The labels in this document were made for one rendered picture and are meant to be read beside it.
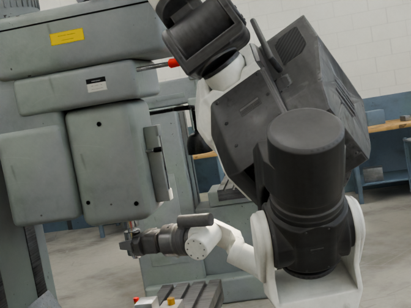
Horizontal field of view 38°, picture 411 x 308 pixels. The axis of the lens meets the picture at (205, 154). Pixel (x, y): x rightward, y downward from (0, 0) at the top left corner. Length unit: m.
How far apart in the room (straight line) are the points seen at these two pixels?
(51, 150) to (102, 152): 0.13
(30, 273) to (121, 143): 0.58
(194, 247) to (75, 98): 0.49
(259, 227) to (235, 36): 0.38
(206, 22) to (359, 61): 6.99
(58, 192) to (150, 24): 0.50
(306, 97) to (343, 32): 7.05
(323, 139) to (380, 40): 7.30
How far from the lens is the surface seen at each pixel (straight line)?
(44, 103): 1.61
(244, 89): 1.16
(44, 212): 1.65
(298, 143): 0.85
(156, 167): 1.63
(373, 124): 7.62
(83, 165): 1.61
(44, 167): 1.63
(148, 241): 1.63
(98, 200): 1.61
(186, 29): 1.18
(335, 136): 0.87
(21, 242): 1.91
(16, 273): 1.88
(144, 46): 1.51
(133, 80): 1.53
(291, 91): 1.11
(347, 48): 8.11
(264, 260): 0.99
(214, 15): 1.17
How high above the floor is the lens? 1.61
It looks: 6 degrees down
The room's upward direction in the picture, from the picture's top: 10 degrees counter-clockwise
